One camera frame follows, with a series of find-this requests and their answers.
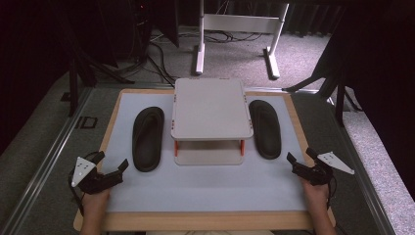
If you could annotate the white two-tier shoe rack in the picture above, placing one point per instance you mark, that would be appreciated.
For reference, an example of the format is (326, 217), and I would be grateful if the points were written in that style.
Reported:
(211, 111)

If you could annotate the black slipper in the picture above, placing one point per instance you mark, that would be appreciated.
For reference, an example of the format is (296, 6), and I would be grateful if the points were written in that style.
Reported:
(266, 130)
(147, 140)

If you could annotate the metal floor rail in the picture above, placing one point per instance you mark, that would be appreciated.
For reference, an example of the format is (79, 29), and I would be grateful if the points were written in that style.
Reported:
(45, 163)
(362, 169)

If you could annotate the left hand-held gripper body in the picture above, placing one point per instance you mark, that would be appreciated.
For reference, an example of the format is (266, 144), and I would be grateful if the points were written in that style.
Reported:
(93, 182)

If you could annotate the white metal desk frame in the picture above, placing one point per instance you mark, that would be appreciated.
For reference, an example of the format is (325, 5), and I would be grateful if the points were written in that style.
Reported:
(239, 23)

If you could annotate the person's right hand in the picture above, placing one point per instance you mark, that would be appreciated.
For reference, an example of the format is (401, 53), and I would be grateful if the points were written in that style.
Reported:
(314, 196)

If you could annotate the black stand with legs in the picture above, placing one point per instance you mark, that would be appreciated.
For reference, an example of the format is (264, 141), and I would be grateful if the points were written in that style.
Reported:
(339, 98)

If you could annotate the pale blue table mat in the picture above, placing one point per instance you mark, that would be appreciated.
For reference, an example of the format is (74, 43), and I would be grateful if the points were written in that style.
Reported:
(208, 189)

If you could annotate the person's left hand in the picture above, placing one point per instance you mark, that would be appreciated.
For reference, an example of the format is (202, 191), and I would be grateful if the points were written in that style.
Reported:
(95, 202)

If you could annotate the black tripod stand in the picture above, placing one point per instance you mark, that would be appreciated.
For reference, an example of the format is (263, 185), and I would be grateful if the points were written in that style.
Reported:
(74, 81)

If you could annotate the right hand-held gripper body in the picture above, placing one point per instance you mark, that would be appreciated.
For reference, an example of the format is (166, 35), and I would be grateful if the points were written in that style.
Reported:
(318, 173)

